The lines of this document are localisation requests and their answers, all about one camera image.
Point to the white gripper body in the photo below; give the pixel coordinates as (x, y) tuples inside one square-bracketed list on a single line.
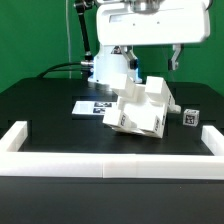
[(174, 22)]

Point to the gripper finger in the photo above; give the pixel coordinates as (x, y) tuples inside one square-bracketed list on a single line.
[(128, 59), (173, 63)]

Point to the white chair back bar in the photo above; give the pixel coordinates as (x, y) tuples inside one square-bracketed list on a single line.
[(159, 93)]

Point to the white chair seat part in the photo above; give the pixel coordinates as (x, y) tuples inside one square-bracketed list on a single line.
[(141, 105)]

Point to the white tag sheet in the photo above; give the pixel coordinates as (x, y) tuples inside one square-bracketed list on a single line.
[(92, 107)]

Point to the black camera stand pole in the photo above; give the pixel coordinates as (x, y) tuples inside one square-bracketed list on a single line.
[(81, 6)]

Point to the white U-shaped fence frame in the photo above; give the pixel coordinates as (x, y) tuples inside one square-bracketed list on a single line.
[(14, 162)]

